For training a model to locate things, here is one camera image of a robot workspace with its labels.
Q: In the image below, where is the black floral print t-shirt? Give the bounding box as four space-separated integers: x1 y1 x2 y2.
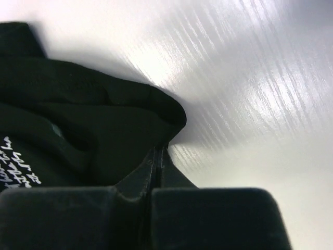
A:
1 22 186 190

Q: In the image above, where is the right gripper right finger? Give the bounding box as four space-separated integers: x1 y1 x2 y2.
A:
149 148 291 249

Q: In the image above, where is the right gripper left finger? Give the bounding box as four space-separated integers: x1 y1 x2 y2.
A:
1 149 158 249

